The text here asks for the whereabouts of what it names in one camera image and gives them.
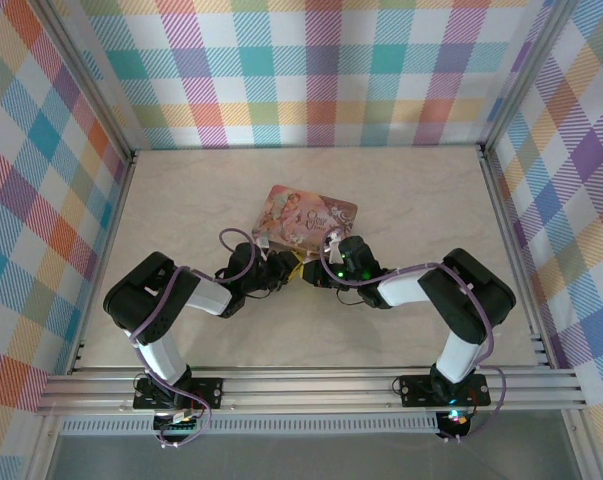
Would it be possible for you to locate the thin black right gripper cable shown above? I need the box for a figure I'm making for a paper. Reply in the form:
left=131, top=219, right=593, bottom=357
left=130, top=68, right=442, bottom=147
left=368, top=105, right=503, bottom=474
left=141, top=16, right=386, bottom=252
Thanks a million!
left=333, top=288, right=371, bottom=308

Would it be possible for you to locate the slotted grey cable duct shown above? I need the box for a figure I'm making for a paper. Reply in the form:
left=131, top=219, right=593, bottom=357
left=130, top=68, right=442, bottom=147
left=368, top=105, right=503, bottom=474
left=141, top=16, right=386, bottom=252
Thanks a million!
left=59, top=418, right=441, bottom=435

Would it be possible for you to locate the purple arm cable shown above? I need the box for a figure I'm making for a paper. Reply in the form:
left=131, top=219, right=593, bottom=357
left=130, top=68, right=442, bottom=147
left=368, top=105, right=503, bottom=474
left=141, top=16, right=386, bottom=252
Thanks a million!
left=320, top=232, right=507, bottom=445
left=129, top=227, right=268, bottom=449

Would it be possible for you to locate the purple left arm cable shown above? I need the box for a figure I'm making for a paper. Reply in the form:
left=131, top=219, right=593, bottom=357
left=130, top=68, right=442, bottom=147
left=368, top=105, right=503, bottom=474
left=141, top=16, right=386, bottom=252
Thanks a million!
left=129, top=227, right=268, bottom=449

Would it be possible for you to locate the thin black left gripper cable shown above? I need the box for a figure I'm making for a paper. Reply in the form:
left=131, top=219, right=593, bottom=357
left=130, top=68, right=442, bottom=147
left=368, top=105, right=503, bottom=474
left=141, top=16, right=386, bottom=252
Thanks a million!
left=243, top=286, right=283, bottom=302

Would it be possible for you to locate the aluminium frame post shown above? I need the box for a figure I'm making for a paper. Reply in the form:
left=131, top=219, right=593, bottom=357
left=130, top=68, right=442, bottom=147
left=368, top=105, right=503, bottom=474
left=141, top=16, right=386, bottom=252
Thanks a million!
left=477, top=0, right=591, bottom=161
left=41, top=0, right=136, bottom=162

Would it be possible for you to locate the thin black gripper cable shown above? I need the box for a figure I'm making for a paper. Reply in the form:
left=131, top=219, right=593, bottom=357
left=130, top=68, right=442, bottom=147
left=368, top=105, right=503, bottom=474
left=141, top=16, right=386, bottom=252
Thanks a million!
left=333, top=288, right=371, bottom=308
left=243, top=286, right=283, bottom=302

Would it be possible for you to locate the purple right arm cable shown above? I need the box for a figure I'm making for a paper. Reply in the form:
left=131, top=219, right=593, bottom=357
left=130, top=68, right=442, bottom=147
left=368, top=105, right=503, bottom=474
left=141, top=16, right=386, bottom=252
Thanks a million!
left=320, top=232, right=507, bottom=445

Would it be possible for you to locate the pink storybook print box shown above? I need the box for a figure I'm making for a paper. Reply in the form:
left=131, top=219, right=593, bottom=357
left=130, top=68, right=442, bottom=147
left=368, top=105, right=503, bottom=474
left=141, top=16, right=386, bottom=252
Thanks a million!
left=250, top=184, right=360, bottom=261

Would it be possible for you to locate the aluminium side rail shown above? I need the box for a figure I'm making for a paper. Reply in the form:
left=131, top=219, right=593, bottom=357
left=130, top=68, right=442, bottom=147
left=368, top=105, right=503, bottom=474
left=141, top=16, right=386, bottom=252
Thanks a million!
left=55, top=149, right=141, bottom=376
left=477, top=143, right=577, bottom=374

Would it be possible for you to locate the wide aluminium base rail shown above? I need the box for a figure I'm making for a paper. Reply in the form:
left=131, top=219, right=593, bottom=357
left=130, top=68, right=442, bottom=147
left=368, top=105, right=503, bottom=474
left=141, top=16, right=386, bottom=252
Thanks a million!
left=34, top=367, right=588, bottom=415

